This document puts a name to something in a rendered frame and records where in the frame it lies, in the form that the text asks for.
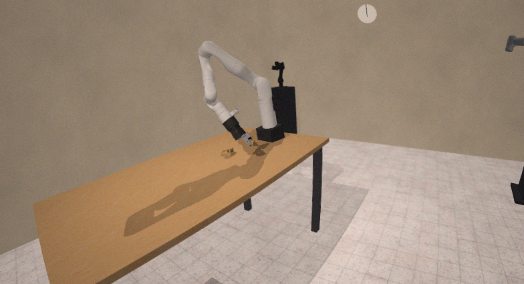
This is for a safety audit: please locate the light wooden tray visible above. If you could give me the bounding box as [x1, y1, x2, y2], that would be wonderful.
[221, 150, 235, 156]

